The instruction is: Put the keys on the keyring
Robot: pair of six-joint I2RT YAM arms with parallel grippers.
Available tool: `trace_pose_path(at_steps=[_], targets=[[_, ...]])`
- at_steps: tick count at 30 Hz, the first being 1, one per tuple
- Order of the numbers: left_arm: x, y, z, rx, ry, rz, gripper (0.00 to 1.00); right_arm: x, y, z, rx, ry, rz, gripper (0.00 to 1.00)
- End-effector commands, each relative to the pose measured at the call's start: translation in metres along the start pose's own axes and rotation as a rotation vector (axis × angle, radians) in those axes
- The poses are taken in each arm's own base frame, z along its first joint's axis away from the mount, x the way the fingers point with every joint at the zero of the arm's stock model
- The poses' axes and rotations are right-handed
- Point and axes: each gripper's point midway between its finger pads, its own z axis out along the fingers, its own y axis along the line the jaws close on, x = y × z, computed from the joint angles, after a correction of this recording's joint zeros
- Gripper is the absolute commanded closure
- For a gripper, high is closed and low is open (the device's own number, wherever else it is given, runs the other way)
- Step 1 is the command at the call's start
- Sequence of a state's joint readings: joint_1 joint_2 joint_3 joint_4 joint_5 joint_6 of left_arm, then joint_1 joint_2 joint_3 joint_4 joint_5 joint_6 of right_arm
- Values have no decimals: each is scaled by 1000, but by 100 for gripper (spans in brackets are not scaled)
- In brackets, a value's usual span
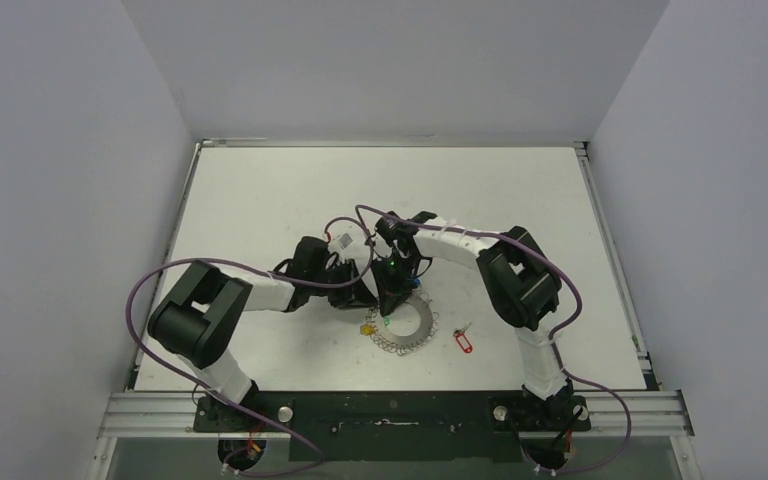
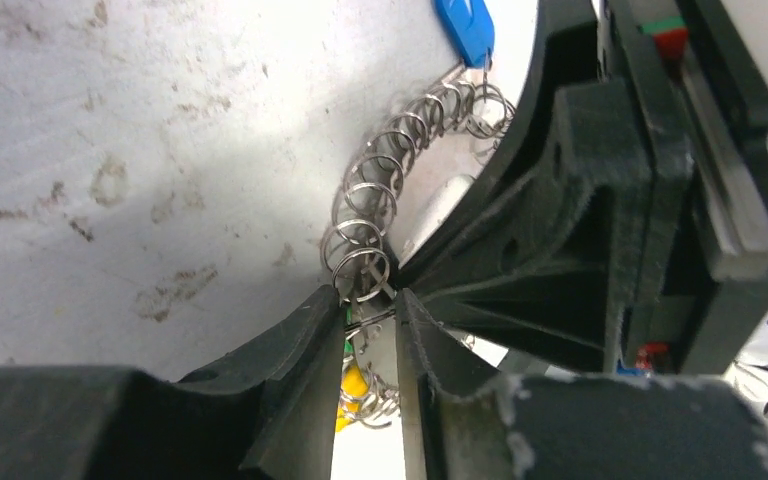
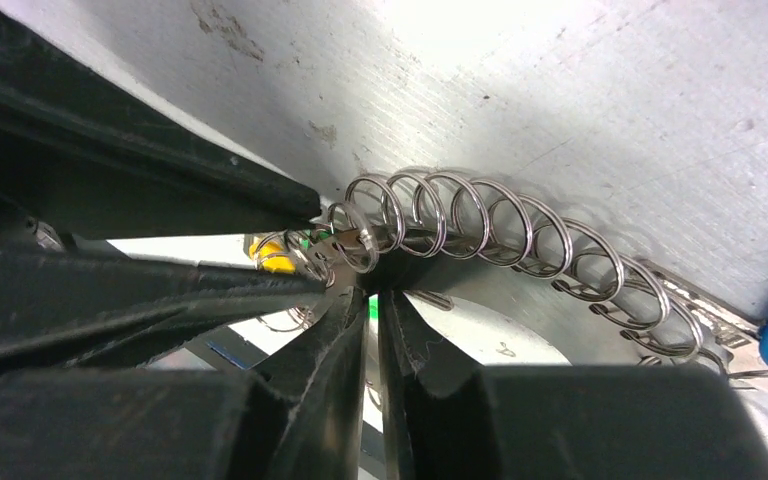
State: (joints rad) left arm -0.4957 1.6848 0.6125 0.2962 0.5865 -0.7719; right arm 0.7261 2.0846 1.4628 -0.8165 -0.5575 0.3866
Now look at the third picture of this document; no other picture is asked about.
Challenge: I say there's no metal ring disc with keyrings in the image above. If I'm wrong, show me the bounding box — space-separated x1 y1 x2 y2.
282 169 768 390

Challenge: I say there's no green key tag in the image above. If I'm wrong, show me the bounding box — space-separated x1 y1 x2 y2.
368 295 379 321

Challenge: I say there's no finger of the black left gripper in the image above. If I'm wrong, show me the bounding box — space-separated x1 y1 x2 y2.
0 11 321 239
0 249 325 376

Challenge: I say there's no yellow key tag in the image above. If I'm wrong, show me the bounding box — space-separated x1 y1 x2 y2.
244 232 297 274

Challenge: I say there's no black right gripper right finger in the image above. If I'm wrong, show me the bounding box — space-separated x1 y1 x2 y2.
379 291 768 479

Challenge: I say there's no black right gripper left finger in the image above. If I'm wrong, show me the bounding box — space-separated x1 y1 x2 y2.
0 287 367 479

